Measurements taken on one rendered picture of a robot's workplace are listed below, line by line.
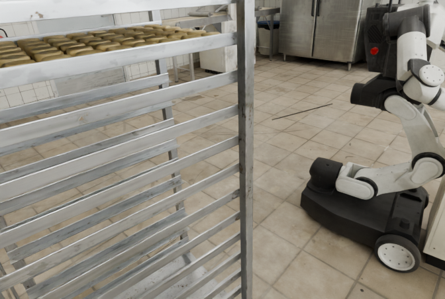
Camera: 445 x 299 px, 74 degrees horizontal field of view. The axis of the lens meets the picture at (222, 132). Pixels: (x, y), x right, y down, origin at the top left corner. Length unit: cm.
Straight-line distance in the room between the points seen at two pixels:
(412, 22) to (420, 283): 123
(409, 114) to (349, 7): 371
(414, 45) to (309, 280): 117
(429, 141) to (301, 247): 85
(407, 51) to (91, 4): 103
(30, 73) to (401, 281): 175
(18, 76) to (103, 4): 18
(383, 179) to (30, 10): 170
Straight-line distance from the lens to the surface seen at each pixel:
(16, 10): 54
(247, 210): 93
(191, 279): 151
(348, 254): 187
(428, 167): 171
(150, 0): 60
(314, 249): 185
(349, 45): 523
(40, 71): 55
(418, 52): 125
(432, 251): 190
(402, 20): 135
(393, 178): 182
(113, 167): 114
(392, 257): 184
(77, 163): 61
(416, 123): 164
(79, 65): 56
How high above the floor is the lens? 134
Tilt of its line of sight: 26 degrees down
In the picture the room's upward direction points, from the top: 3 degrees counter-clockwise
